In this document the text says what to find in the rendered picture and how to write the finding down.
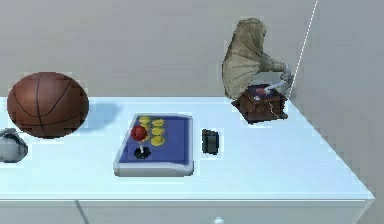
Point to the brown gramophone with horn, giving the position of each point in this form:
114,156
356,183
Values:
246,63

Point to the grey crumpled lump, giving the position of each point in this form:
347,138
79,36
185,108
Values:
10,146

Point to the brown basketball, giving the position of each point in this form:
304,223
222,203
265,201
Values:
46,105

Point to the white chest of drawers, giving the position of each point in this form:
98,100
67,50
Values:
266,166

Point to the small black box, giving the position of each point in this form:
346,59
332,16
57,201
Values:
210,141

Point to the blue arcade joystick control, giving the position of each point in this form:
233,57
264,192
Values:
173,146

